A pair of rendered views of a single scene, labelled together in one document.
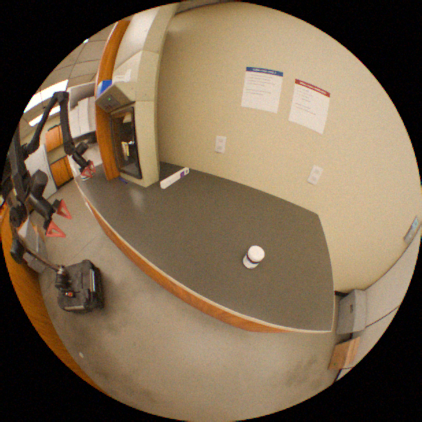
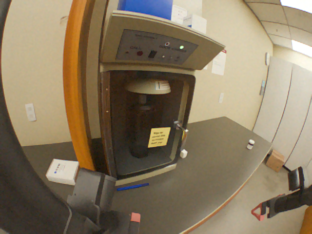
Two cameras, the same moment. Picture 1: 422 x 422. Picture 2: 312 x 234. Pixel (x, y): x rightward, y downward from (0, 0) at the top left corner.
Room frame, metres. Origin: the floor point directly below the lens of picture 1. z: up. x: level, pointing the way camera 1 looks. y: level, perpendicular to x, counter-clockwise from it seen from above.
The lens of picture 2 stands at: (0.37, 0.85, 1.41)
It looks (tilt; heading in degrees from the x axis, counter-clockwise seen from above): 24 degrees down; 307
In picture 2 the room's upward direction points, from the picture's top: 6 degrees clockwise
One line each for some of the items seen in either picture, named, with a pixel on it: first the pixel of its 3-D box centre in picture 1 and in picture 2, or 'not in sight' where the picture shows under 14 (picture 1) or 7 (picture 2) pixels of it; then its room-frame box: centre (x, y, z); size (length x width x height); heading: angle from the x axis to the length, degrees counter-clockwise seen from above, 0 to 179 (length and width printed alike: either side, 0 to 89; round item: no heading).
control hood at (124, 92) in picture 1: (111, 100); (170, 47); (0.56, 0.57, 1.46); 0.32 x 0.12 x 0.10; 68
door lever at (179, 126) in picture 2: (127, 151); (181, 137); (0.54, 0.46, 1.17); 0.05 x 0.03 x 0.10; 157
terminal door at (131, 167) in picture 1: (122, 144); (151, 132); (0.61, 0.55, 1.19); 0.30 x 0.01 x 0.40; 67
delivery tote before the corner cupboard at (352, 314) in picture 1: (352, 314); not in sight; (-0.35, -1.99, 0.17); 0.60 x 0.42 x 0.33; 156
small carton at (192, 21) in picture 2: (118, 81); (194, 26); (0.54, 0.50, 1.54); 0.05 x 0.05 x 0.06; 60
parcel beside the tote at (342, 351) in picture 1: (344, 353); (275, 160); (-0.91, -1.79, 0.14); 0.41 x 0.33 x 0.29; 164
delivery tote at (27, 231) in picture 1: (27, 240); not in sight; (-0.30, 2.72, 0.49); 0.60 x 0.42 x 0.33; 68
